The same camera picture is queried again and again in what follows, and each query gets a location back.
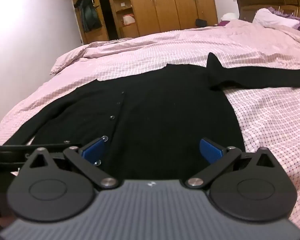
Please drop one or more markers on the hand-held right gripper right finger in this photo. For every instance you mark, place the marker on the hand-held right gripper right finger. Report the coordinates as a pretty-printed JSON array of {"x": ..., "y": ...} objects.
[{"x": 211, "y": 150}]

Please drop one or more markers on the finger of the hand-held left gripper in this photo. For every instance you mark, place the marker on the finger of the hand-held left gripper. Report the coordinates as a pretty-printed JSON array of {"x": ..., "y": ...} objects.
[{"x": 10, "y": 156}]

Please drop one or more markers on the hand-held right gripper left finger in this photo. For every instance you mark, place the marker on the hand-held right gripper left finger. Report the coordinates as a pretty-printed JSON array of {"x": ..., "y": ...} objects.
[{"x": 93, "y": 150}]

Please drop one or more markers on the black button cardigan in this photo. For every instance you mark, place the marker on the black button cardigan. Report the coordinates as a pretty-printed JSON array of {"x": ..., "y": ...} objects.
[{"x": 152, "y": 105}]

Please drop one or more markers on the pink checked blanket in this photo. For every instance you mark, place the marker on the pink checked blanket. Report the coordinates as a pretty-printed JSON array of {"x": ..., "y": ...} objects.
[{"x": 165, "y": 47}]

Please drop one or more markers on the small purple cloth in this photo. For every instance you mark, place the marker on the small purple cloth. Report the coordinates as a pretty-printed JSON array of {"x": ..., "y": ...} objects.
[{"x": 222, "y": 23}]

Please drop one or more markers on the small black box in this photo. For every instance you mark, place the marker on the small black box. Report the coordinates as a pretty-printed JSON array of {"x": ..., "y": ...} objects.
[{"x": 201, "y": 23}]

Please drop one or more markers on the pink storage box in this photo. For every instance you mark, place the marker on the pink storage box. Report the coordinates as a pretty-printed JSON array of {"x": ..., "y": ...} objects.
[{"x": 128, "y": 20}]

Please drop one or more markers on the dark hanging jacket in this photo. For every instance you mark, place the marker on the dark hanging jacket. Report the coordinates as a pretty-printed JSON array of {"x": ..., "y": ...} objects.
[{"x": 90, "y": 13}]

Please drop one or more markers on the pale pink pillow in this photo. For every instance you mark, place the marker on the pale pink pillow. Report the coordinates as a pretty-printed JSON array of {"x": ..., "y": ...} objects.
[{"x": 272, "y": 18}]

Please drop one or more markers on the wooden wardrobe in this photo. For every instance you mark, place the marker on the wooden wardrobe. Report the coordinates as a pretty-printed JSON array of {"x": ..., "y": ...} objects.
[{"x": 162, "y": 5}]

